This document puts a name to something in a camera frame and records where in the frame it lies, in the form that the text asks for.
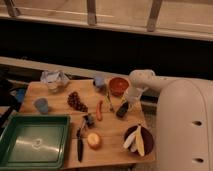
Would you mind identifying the blue object at left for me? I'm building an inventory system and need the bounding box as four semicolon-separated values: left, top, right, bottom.
15;88;26;103

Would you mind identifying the orange sausage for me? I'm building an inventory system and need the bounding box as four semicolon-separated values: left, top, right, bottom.
96;100;103;121

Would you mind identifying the wooden board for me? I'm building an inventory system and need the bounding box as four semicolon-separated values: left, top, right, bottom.
20;79;155;171

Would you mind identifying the thin pen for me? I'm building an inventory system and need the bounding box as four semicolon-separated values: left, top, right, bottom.
106;91;114;113

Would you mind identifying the black handled knife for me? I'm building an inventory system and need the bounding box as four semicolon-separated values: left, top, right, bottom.
76;121;85;162

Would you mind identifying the yellow banana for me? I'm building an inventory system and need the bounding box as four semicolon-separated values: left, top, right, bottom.
135;125;145;156

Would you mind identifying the bunch of dark grapes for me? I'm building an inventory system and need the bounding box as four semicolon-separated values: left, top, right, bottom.
67;91;88;112

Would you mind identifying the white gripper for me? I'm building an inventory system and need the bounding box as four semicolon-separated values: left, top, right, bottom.
123;85;144;106

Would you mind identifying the orange-red bowl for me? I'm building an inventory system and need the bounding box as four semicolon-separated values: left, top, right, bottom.
109;77;129;96

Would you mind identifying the blue plastic cup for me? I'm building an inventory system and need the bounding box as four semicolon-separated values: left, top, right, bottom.
34;98;49;114

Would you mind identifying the yellow apple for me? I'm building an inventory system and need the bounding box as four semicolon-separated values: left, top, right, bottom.
87;133;101;149

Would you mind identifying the small blue cup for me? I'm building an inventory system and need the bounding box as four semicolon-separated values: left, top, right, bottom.
93;76;105;89

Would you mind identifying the white banana piece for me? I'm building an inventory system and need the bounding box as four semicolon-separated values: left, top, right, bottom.
123;131;136;149

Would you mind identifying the dark purple plate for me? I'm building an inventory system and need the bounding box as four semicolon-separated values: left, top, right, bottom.
124;125;154;155

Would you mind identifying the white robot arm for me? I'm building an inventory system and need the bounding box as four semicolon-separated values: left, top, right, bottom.
124;70;213;171

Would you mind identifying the green plastic tray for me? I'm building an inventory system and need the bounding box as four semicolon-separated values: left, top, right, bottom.
0;115;70;171

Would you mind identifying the black eraser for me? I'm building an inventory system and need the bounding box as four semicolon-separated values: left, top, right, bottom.
116;102;129;118

